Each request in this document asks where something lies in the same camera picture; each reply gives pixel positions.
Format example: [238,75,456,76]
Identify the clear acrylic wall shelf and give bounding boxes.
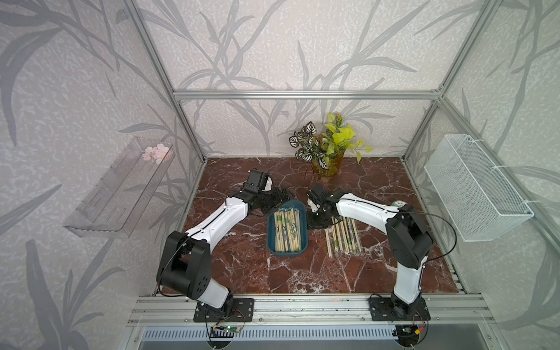
[63,137,175,239]

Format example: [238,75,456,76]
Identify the circuit board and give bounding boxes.
[393,325,429,349]
[210,324,245,338]

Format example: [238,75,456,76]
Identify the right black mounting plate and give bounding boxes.
[367,295,431,322]

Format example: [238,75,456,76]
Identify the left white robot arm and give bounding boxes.
[156,187,293,310]

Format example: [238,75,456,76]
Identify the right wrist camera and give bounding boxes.
[307,184,331,212]

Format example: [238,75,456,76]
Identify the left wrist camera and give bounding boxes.
[243,170,273,194]

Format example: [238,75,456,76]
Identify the aluminium frame post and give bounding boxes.
[401,0,502,162]
[124,0,206,163]

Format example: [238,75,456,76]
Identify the amber glass vase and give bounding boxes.
[311,150,344,177]

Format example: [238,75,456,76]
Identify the pink artificial flower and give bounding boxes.
[141,143,171,164]

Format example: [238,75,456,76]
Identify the left circuit board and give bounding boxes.
[210,324,245,338]

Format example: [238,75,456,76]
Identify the wrapped chopsticks in box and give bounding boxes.
[274,208,303,254]

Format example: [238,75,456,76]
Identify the aluminium frame post left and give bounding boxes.
[124,0,206,163]

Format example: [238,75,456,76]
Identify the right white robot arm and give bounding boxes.
[308,189,433,306]

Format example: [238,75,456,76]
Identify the right circuit board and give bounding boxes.
[393,325,429,349]

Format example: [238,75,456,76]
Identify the green artificial plant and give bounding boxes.
[289,113,373,164]

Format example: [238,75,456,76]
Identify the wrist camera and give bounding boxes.
[307,184,331,212]
[243,170,273,194]

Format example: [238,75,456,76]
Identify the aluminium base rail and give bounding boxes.
[127,293,496,327]

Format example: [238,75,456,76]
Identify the black mounting plate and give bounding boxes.
[367,295,431,322]
[193,297,255,323]

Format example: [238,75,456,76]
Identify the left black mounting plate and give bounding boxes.
[193,297,255,323]

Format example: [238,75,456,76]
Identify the teal storage box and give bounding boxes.
[267,200,309,257]

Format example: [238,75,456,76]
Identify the aluminium frame crossbar back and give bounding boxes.
[173,90,440,102]

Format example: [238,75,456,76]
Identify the aluminium frame post right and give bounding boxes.
[401,0,502,162]

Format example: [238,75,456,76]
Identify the white wire mesh basket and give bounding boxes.
[424,134,535,242]

